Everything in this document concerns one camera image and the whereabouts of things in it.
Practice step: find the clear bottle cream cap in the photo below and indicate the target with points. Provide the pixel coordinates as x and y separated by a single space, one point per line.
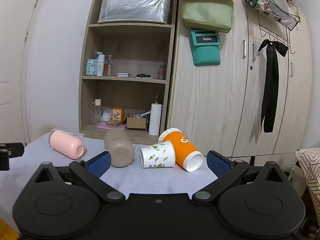
96 113

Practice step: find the teal bag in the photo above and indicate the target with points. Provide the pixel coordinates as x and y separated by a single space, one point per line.
206 53

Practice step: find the pink book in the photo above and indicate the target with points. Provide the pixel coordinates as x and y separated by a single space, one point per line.
110 127

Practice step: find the white plastic cup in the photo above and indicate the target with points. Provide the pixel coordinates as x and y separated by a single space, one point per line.
107 115

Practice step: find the yellow wooden object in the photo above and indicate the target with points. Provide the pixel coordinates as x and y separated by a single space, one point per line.
6 230

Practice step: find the orange paper cup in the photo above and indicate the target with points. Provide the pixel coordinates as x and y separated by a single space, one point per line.
185 147

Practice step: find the beige cup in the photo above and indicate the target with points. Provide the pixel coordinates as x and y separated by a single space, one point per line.
117 147

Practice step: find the light wooden wardrobe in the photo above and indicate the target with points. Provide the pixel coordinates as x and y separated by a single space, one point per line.
212 100

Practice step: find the small open cardboard box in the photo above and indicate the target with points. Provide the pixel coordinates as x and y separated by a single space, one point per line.
136 123

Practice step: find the yellow floral box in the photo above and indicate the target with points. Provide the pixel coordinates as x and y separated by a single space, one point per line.
118 114

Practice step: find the white paper towel roll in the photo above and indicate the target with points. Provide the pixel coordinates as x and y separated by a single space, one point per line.
155 118

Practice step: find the white quilted table cloth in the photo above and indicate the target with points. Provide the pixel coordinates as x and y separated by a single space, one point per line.
150 180

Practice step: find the small pink bottle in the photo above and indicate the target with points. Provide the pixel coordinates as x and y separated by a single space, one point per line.
161 72

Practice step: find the geometric patterned cloth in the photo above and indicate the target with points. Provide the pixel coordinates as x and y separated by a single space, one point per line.
311 170

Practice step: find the white door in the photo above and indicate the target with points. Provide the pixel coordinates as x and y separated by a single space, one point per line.
12 55

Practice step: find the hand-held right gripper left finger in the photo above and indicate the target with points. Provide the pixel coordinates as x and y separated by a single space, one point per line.
98 164

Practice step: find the small white flat box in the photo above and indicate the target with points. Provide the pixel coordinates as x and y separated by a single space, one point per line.
122 75

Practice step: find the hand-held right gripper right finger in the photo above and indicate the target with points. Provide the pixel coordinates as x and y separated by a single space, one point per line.
218 164

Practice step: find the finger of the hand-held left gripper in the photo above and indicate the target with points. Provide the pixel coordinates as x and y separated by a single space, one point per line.
12 150

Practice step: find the small brown box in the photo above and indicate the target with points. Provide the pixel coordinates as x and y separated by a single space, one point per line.
114 122

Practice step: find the black ribbon bow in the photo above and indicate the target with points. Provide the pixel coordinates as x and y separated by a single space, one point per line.
271 80

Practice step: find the plastic wrapped storage box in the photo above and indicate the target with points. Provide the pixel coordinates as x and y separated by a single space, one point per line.
135 8

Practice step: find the white pump bottle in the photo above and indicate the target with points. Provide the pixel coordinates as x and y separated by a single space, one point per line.
100 66

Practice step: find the wooden shelf unit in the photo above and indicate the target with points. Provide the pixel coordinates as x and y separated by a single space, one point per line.
130 42

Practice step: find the amber liquid bottle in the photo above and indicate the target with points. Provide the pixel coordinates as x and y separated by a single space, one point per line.
108 67

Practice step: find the pink cup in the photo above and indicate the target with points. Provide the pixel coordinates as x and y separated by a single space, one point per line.
65 143

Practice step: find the white leaf print paper cup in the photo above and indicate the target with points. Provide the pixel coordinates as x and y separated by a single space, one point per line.
157 155

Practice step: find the olive green cushion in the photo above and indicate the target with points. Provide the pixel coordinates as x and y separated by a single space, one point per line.
207 15

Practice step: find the black flat case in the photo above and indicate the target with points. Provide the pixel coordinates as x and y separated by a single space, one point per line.
144 75

